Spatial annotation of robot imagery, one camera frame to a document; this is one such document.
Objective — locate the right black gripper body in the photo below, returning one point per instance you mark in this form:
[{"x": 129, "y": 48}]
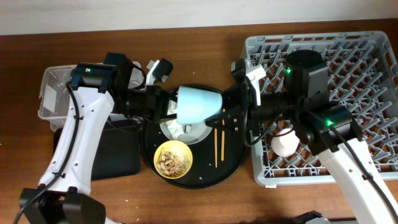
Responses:
[{"x": 254, "y": 114}]

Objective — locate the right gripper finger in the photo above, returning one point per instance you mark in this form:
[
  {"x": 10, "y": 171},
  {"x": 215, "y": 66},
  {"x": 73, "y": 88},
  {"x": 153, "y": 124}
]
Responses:
[
  {"x": 234, "y": 94},
  {"x": 225, "y": 121}
]

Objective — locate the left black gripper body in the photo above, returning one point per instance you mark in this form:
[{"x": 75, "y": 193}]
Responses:
[{"x": 154, "y": 102}]

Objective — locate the light blue plastic cup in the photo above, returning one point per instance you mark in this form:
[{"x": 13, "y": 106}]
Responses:
[{"x": 195, "y": 106}]

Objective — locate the pink plastic cup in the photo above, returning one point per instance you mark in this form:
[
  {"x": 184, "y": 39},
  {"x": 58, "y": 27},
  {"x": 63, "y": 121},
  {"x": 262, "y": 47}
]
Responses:
[{"x": 286, "y": 144}]

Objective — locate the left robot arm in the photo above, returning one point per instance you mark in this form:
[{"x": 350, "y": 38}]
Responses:
[{"x": 63, "y": 192}]

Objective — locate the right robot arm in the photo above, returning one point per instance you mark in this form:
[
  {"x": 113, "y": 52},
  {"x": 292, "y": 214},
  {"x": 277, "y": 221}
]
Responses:
[{"x": 328, "y": 129}]

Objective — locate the grey dishwasher rack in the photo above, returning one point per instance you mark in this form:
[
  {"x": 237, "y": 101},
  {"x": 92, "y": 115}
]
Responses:
[{"x": 362, "y": 77}]

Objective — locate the right wooden chopstick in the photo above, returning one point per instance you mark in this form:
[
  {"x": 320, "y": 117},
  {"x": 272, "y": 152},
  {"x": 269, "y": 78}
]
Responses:
[{"x": 222, "y": 141}]

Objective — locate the crumpled white napkin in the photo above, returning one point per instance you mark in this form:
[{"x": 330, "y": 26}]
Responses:
[{"x": 175, "y": 129}]

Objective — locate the gold foil wrapper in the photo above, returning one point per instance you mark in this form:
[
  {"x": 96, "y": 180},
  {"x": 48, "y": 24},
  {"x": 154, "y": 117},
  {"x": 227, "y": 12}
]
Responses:
[{"x": 187, "y": 128}]

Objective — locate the grey round plate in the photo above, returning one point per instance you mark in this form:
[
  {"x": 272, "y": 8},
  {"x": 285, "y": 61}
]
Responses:
[{"x": 198, "y": 132}]

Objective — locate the yellow bowl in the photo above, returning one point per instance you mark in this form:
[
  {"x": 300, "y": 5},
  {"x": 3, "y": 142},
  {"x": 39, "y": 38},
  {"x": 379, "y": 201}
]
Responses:
[{"x": 177, "y": 147}]

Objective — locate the peanut shells food scraps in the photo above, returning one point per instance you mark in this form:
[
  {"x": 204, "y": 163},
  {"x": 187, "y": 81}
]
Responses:
[{"x": 172, "y": 165}]

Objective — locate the round black serving tray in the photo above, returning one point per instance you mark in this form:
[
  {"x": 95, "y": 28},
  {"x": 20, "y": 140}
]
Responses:
[{"x": 203, "y": 172}]

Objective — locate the black rectangular tray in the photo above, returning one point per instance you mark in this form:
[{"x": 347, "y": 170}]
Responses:
[{"x": 118, "y": 153}]

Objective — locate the clear plastic storage bin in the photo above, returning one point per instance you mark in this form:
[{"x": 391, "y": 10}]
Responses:
[{"x": 53, "y": 96}]

